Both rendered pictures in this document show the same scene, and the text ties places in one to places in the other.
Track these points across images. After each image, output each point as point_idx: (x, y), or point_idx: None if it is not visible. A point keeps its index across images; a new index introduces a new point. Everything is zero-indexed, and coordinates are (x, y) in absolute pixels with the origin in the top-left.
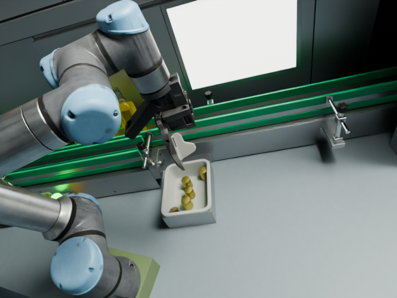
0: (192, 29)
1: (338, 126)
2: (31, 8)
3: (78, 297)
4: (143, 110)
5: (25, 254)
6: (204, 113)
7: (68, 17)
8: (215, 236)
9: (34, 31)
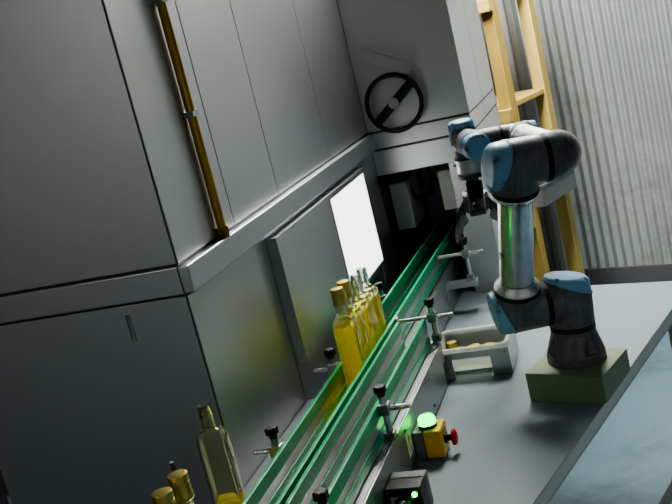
0: (341, 220)
1: (469, 260)
2: (263, 201)
3: (585, 373)
4: (481, 186)
5: (501, 473)
6: (388, 307)
7: (290, 207)
8: (534, 348)
9: (274, 224)
